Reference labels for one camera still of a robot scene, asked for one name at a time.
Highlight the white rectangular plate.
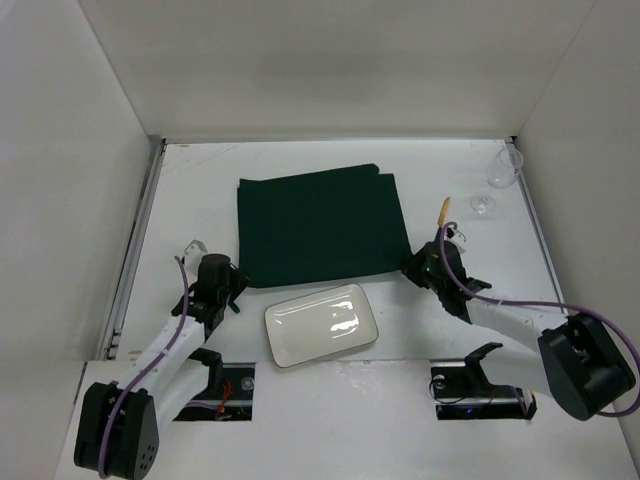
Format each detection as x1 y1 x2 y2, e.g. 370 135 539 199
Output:
264 284 379 368

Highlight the dark green cloth napkin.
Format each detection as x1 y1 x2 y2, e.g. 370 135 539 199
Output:
237 164 412 289

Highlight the clear wine glass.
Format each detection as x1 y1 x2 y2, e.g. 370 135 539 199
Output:
470 146 524 216

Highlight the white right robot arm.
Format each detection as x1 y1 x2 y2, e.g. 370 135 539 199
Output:
401 234 636 421

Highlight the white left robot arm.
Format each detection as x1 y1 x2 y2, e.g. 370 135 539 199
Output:
73 253 248 479

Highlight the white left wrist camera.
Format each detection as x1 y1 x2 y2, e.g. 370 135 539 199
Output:
182 240 208 263

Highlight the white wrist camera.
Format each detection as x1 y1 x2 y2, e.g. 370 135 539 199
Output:
182 240 208 263
446 227 467 254

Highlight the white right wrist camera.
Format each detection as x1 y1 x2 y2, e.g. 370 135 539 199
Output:
446 227 467 254

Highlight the right aluminium table rail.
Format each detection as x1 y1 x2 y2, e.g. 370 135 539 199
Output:
507 134 574 316

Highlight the aluminium table rail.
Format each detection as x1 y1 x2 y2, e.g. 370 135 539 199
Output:
97 135 166 360
507 134 574 316

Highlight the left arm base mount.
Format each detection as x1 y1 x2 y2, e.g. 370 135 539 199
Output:
175 349 256 422

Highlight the left aluminium table rail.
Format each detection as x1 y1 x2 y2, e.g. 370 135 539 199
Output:
97 135 166 360

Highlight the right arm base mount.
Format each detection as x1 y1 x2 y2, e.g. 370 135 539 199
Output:
428 342 537 421

